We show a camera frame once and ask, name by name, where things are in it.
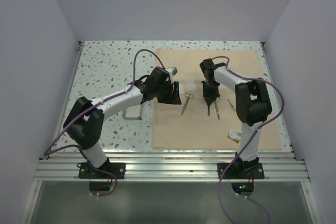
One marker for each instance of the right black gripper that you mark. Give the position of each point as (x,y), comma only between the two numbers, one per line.
(210,97)

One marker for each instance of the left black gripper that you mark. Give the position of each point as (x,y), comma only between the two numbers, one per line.
(173,96)

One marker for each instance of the short pointed scissors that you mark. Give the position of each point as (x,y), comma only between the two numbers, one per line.
(217,110)

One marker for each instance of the long surgical scissors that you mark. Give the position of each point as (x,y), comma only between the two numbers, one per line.
(188,96)

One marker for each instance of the white gauze pad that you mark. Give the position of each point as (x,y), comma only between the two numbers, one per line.
(190,85)
(181,89)

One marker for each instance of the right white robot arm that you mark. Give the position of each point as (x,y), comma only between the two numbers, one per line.
(252,103)

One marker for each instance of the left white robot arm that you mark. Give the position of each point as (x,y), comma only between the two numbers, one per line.
(85,121)

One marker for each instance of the beige surgical cloth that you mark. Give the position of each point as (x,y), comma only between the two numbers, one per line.
(195,130)

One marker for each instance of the sealed blade packet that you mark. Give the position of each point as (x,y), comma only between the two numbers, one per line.
(234,135)

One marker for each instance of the metal instrument tray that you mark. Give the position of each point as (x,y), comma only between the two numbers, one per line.
(133,113)

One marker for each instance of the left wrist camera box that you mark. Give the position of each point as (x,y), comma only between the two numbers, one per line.
(172,70)

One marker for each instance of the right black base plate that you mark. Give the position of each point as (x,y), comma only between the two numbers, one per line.
(245,172)

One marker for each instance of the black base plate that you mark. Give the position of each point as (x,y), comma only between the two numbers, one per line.
(245,172)
(109,170)

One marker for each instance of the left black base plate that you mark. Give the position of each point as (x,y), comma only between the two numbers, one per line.
(109,170)

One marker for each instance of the aluminium mounting rail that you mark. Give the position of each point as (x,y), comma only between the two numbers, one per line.
(173,166)

